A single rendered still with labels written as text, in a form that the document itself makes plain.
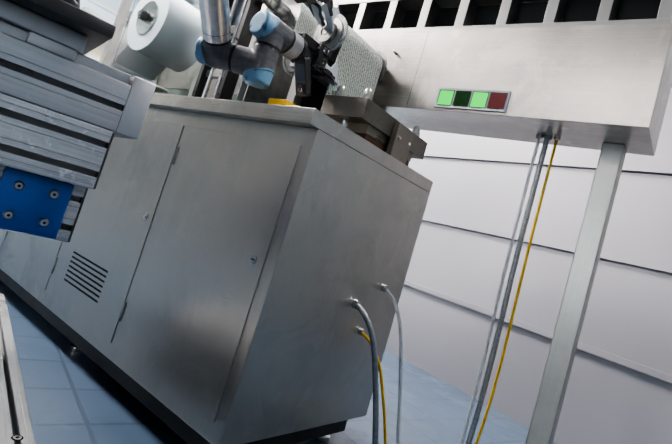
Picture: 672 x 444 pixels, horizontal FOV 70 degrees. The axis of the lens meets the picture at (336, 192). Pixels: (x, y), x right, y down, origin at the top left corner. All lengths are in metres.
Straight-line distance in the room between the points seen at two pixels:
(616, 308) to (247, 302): 1.90
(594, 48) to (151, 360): 1.51
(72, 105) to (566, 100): 1.28
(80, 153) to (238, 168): 0.58
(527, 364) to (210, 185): 1.98
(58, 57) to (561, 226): 2.48
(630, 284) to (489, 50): 1.39
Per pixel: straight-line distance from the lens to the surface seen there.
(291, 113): 1.17
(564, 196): 2.85
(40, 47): 0.78
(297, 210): 1.13
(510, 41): 1.72
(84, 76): 0.78
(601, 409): 2.66
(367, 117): 1.39
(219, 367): 1.23
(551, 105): 1.58
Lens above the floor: 0.63
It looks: 5 degrees up
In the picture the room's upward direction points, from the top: 17 degrees clockwise
